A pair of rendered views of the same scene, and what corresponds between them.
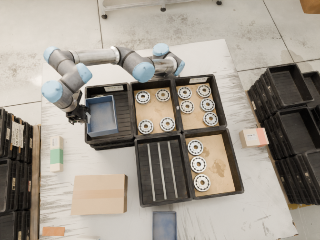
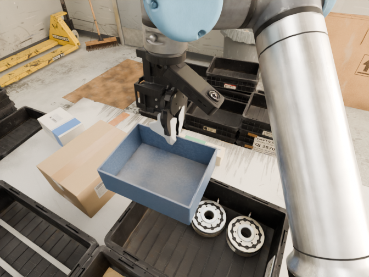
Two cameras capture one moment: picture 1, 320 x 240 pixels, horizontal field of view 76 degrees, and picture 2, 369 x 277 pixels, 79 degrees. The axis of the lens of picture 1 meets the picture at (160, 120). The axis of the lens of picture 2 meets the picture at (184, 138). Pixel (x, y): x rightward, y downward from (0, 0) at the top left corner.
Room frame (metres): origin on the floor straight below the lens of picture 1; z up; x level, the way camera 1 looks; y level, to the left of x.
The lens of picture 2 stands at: (0.61, 0.13, 1.50)
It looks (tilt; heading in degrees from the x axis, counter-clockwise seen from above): 46 degrees down; 129
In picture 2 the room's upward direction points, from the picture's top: straight up
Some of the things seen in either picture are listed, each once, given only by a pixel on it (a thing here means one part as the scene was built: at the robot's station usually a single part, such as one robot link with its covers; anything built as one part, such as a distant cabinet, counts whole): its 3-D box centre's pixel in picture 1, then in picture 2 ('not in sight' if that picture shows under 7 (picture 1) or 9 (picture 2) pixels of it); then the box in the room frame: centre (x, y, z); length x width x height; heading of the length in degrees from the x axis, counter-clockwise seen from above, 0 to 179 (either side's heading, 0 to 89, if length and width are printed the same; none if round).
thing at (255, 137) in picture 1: (253, 138); not in sight; (0.45, -0.68, 0.74); 0.16 x 0.12 x 0.07; 100
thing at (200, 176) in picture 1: (202, 182); not in sight; (0.10, -0.29, 0.86); 0.10 x 0.10 x 0.01
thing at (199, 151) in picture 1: (195, 147); not in sight; (0.32, -0.24, 0.86); 0.10 x 0.10 x 0.01
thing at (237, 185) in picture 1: (209, 163); not in sight; (0.22, -0.33, 0.87); 0.40 x 0.30 x 0.11; 12
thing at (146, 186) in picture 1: (162, 169); (4, 267); (0.16, -0.04, 0.87); 0.40 x 0.30 x 0.11; 12
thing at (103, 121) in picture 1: (102, 115); (160, 168); (0.39, 0.32, 1.11); 0.20 x 0.15 x 0.07; 15
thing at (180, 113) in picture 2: not in sight; (169, 121); (0.34, 0.40, 1.16); 0.06 x 0.03 x 0.09; 13
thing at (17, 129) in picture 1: (17, 134); (269, 148); (0.42, 1.23, 0.41); 0.31 x 0.02 x 0.16; 15
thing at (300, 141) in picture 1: (289, 135); not in sight; (0.64, -1.24, 0.31); 0.40 x 0.30 x 0.34; 15
